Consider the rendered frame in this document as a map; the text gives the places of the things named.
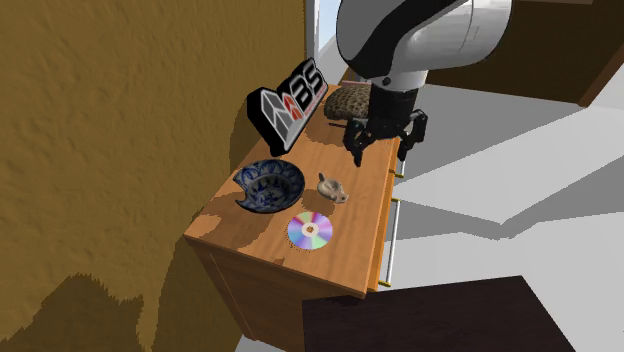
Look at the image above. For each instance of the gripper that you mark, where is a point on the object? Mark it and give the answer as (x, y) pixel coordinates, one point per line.
(392, 109)

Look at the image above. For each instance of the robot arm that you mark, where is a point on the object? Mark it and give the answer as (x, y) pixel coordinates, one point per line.
(438, 34)

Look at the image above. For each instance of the thin dark pen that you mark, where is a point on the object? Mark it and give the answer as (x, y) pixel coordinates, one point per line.
(336, 124)

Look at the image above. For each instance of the brown woven basket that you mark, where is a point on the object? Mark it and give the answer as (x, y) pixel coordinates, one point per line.
(346, 102)

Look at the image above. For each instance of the black lettered sign block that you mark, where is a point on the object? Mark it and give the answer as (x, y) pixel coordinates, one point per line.
(287, 109)

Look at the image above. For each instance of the iridescent compact disc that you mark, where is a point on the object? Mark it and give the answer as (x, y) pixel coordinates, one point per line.
(310, 230)

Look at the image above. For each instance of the wooden chest of drawers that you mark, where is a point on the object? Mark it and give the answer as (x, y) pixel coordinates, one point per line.
(341, 253)

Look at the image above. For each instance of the chipped blue white bowl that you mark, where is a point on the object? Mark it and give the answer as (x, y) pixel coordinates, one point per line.
(268, 187)

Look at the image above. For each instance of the brown wooden furniture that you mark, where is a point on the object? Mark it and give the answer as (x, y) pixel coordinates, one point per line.
(541, 53)

